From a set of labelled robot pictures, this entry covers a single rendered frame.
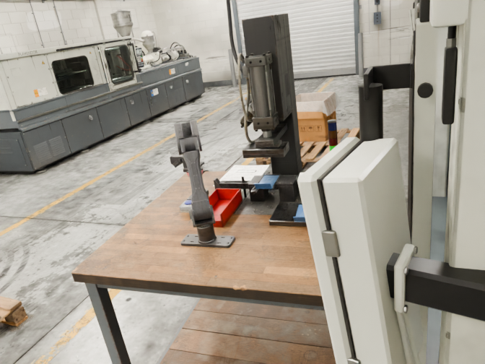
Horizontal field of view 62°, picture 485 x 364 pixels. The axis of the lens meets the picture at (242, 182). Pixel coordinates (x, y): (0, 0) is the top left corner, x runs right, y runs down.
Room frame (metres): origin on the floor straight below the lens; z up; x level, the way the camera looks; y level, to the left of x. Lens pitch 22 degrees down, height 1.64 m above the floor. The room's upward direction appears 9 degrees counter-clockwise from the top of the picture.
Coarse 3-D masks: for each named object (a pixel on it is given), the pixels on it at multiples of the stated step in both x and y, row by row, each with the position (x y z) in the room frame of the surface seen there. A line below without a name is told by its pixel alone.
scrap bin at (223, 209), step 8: (216, 192) 1.69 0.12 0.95; (224, 192) 1.68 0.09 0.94; (232, 192) 1.67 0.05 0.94; (240, 192) 1.65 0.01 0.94; (216, 200) 1.67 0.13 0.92; (224, 200) 1.68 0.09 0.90; (232, 200) 1.56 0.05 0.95; (240, 200) 1.64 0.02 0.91; (216, 208) 1.61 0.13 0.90; (224, 208) 1.48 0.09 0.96; (232, 208) 1.54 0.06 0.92; (216, 216) 1.53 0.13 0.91; (224, 216) 1.46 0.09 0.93; (216, 224) 1.44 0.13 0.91; (224, 224) 1.45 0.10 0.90
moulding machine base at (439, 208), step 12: (432, 204) 1.23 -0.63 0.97; (444, 204) 1.21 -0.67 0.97; (432, 216) 1.15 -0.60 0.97; (444, 216) 1.14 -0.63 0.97; (432, 228) 1.07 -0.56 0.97; (444, 228) 1.07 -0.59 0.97; (432, 240) 1.01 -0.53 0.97; (444, 240) 1.00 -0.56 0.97; (432, 252) 0.95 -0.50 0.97; (444, 252) 0.94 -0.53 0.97; (432, 312) 0.72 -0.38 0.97; (432, 324) 0.69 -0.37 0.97; (432, 336) 0.66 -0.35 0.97; (432, 348) 0.62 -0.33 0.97; (432, 360) 0.59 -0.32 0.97
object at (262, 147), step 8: (280, 128) 1.79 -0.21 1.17; (264, 136) 1.64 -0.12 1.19; (272, 136) 1.63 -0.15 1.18; (280, 136) 1.68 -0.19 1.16; (248, 144) 1.70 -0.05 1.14; (256, 144) 1.60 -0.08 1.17; (264, 144) 1.59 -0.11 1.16; (272, 144) 1.58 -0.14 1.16; (280, 144) 1.63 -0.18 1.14; (288, 144) 1.65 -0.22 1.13; (248, 152) 1.63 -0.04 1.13; (256, 152) 1.62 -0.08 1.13; (264, 152) 1.60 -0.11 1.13; (272, 152) 1.59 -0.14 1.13; (280, 152) 1.58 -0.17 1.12
